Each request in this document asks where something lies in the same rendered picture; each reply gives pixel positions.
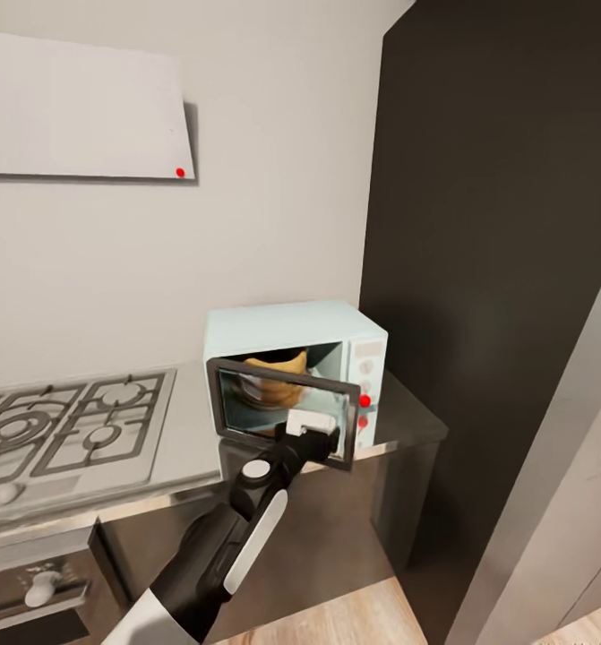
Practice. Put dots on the microwave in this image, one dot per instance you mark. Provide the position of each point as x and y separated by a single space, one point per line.
344 368

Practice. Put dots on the oven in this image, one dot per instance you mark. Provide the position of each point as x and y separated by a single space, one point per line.
63 589

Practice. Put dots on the popcorn bag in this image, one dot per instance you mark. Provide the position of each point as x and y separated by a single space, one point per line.
286 359

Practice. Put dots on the range hood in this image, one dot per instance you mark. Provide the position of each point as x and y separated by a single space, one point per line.
84 110

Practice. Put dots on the burner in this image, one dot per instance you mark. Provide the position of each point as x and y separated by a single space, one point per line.
62 441

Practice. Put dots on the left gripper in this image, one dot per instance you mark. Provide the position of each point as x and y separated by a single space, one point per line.
313 445

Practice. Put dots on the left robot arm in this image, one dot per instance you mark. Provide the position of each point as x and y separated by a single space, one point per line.
218 549

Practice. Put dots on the fridge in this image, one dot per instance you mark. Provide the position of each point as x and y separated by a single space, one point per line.
482 262

